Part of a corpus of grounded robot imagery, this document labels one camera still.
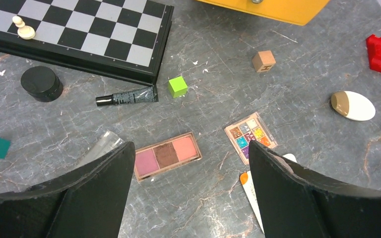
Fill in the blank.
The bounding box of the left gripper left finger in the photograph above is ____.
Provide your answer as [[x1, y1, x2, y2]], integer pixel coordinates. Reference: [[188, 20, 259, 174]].
[[0, 142, 135, 238]]

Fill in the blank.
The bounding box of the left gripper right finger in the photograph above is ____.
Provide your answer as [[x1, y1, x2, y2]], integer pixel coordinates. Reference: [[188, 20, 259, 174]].
[[249, 141, 381, 238]]

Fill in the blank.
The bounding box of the colourful eyeshadow palette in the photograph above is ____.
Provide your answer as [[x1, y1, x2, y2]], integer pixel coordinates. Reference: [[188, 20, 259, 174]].
[[224, 112, 278, 165]]

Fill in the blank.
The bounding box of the black mascara tube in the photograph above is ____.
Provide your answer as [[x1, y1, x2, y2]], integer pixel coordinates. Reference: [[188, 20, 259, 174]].
[[95, 86, 159, 107]]

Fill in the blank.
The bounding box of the white paper sachet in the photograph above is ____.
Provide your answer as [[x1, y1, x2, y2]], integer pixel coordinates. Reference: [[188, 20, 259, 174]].
[[239, 153, 298, 235]]

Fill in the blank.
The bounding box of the clear plastic bottle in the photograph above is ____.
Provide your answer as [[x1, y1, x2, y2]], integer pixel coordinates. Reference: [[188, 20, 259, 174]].
[[74, 130, 125, 169]]

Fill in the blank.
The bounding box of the pink blush palette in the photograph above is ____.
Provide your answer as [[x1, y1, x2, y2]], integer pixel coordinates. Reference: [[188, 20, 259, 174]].
[[134, 132, 202, 182]]

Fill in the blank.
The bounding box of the white gold oval case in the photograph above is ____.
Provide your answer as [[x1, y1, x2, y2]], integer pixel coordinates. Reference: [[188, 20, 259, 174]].
[[330, 91, 376, 121]]

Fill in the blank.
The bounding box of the black round cap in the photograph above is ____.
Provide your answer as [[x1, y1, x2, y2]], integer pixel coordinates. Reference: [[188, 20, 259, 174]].
[[20, 66, 63, 102]]

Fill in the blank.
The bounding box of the small green cube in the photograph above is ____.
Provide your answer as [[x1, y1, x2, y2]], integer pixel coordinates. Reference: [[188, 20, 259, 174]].
[[168, 76, 188, 98]]

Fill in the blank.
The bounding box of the small wooden cube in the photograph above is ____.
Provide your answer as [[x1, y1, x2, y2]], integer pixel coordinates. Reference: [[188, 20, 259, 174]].
[[252, 51, 276, 73]]

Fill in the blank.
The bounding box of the black white checkerboard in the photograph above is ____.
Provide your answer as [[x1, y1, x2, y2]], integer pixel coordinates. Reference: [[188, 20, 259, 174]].
[[0, 0, 174, 86]]

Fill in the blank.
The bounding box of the small chess pawn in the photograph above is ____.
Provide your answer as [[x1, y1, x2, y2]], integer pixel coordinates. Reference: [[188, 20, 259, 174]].
[[12, 15, 36, 40]]

